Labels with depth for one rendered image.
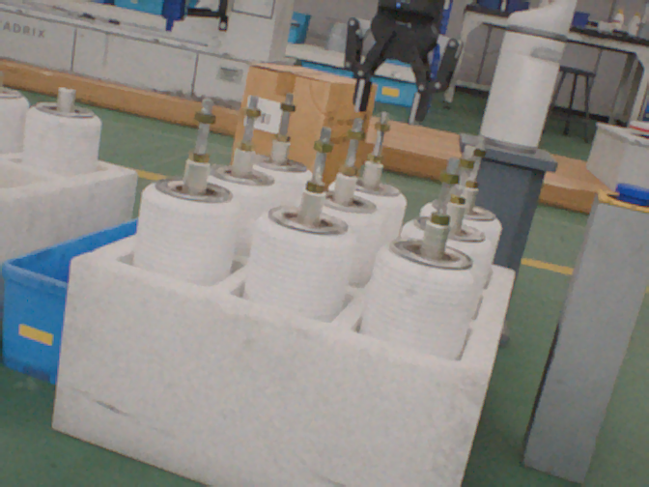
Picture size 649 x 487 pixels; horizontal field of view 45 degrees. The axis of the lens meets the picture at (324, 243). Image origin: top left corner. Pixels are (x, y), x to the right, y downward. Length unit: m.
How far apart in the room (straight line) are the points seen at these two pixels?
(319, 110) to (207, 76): 0.99
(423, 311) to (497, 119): 0.62
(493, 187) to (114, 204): 0.56
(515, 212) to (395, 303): 0.59
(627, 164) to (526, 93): 1.61
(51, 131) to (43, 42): 2.00
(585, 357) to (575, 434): 0.09
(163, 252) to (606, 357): 0.47
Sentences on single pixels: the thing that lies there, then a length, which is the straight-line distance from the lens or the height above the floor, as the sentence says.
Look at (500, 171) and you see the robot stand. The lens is 1.23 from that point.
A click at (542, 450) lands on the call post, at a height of 0.03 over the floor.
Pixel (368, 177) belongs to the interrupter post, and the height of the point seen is 0.27.
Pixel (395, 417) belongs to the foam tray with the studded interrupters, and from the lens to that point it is 0.68.
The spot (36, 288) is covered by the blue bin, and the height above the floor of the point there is 0.11.
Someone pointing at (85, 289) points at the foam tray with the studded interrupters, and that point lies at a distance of 0.76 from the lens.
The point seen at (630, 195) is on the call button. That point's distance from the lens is 0.87.
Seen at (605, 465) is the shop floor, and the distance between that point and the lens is 1.02.
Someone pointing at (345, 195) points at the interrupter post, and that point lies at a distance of 0.83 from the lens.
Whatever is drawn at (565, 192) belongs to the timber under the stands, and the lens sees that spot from 2.73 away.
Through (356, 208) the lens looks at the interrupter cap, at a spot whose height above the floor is 0.25.
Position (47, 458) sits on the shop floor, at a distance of 0.80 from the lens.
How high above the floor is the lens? 0.43
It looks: 15 degrees down
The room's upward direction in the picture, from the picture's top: 12 degrees clockwise
